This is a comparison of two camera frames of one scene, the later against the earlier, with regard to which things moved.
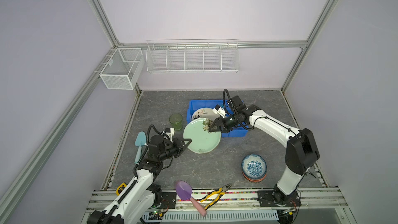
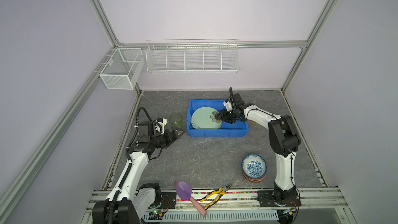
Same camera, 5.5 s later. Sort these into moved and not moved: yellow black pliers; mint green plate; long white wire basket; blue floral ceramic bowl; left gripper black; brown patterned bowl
Moved: mint green plate; left gripper black
Not moved: brown patterned bowl; long white wire basket; yellow black pliers; blue floral ceramic bowl
